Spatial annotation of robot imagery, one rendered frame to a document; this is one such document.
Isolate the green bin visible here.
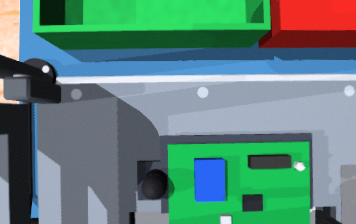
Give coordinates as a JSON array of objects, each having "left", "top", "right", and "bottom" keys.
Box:
[{"left": 33, "top": 0, "right": 271, "bottom": 50}]

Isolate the red bin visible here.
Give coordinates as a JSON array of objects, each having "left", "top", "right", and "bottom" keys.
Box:
[{"left": 258, "top": 0, "right": 356, "bottom": 48}]

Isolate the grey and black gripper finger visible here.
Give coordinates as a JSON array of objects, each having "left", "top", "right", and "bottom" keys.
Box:
[{"left": 320, "top": 219, "right": 341, "bottom": 224}]

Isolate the green circuit board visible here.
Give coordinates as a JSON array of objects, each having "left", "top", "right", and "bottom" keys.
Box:
[{"left": 168, "top": 141, "right": 310, "bottom": 224}]

